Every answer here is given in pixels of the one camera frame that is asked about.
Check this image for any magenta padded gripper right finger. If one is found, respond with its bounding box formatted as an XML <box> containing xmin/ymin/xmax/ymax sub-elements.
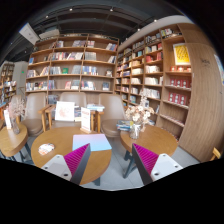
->
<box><xmin>132</xmin><ymin>143</ymin><xmax>182</xmax><ymax>185</ymax></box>

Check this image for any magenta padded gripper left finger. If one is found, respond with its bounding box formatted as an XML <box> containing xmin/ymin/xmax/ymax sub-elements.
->
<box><xmin>42</xmin><ymin>144</ymin><xmax>91</xmax><ymax>185</ymax></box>

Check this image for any round wooden right table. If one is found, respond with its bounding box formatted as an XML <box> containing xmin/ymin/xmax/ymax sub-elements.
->
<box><xmin>120</xmin><ymin>125</ymin><xmax>177</xmax><ymax>178</ymax></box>

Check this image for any round wooden table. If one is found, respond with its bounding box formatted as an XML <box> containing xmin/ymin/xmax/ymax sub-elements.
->
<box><xmin>0</xmin><ymin>124</ymin><xmax>30</xmax><ymax>157</ymax></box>
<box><xmin>120</xmin><ymin>125</ymin><xmax>177</xmax><ymax>178</ymax></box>
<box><xmin>31</xmin><ymin>127</ymin><xmax>112</xmax><ymax>186</ymax></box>

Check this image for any round wooden centre table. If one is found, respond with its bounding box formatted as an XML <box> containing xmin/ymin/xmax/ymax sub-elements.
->
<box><xmin>31</xmin><ymin>127</ymin><xmax>112</xmax><ymax>186</ymax></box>

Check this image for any small round coaster card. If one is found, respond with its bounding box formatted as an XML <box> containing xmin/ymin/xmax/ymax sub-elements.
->
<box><xmin>38</xmin><ymin>143</ymin><xmax>55</xmax><ymax>155</ymax></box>

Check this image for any light blue pink mat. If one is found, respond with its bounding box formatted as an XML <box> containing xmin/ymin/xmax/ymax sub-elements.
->
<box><xmin>72</xmin><ymin>134</ymin><xmax>112</xmax><ymax>152</ymax></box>

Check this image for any stack of books on table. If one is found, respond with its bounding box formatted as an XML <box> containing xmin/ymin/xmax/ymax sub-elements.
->
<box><xmin>116</xmin><ymin>120</ymin><xmax>134</xmax><ymax>131</ymax></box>

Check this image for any glass vase with dried flowers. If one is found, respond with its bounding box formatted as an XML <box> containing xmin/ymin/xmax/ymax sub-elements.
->
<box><xmin>125</xmin><ymin>96</ymin><xmax>154</xmax><ymax>139</ymax></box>

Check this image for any white standing sign card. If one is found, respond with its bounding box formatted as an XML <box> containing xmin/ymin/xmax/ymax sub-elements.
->
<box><xmin>81</xmin><ymin>107</ymin><xmax>91</xmax><ymax>133</ymax></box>

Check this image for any white display book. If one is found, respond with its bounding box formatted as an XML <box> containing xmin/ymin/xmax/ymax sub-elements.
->
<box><xmin>55</xmin><ymin>101</ymin><xmax>75</xmax><ymax>121</ymax></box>

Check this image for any beige armchair left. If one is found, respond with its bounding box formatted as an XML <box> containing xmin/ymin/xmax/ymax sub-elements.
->
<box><xmin>21</xmin><ymin>92</ymin><xmax>46</xmax><ymax>136</ymax></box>

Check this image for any beige armchair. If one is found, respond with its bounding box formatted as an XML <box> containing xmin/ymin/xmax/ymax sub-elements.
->
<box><xmin>21</xmin><ymin>92</ymin><xmax>46</xmax><ymax>136</ymax></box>
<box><xmin>51</xmin><ymin>91</ymin><xmax>88</xmax><ymax>129</ymax></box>
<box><xmin>99</xmin><ymin>93</ymin><xmax>126</xmax><ymax>138</ymax></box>

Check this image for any round wooden left table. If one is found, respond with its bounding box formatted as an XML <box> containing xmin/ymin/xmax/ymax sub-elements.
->
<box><xmin>0</xmin><ymin>124</ymin><xmax>30</xmax><ymax>157</ymax></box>

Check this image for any beige armchair middle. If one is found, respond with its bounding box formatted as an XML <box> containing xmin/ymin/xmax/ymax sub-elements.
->
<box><xmin>51</xmin><ymin>91</ymin><xmax>88</xmax><ymax>129</ymax></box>

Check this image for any beige armchair right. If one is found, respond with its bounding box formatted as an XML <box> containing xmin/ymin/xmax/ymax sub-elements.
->
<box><xmin>99</xmin><ymin>93</ymin><xmax>126</xmax><ymax>138</ymax></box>

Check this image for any vase with pink dried flowers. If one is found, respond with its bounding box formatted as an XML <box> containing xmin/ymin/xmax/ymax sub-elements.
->
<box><xmin>8</xmin><ymin>95</ymin><xmax>25</xmax><ymax>134</ymax></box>

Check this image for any white card on left table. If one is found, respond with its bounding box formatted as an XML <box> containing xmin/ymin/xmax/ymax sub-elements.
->
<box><xmin>4</xmin><ymin>109</ymin><xmax>12</xmax><ymax>129</ymax></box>

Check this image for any wooden bookshelf far left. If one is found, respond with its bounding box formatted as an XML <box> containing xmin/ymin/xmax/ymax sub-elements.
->
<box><xmin>0</xmin><ymin>62</ymin><xmax>17</xmax><ymax>105</ymax></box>

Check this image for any yellow framed poster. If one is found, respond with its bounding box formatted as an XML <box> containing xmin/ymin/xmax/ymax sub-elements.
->
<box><xmin>173</xmin><ymin>43</ymin><xmax>190</xmax><ymax>65</ymax></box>

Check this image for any wooden bookshelf right wall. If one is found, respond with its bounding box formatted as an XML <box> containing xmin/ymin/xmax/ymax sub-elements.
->
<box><xmin>115</xmin><ymin>21</ymin><xmax>224</xmax><ymax>162</ymax></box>

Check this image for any wooden bookshelf wall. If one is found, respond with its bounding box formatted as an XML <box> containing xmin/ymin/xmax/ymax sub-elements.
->
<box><xmin>25</xmin><ymin>33</ymin><xmax>119</xmax><ymax>102</ymax></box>
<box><xmin>115</xmin><ymin>21</ymin><xmax>224</xmax><ymax>162</ymax></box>

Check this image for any wooden bookshelf back wall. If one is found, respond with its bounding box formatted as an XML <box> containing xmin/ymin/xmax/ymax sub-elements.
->
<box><xmin>25</xmin><ymin>33</ymin><xmax>119</xmax><ymax>102</ymax></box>

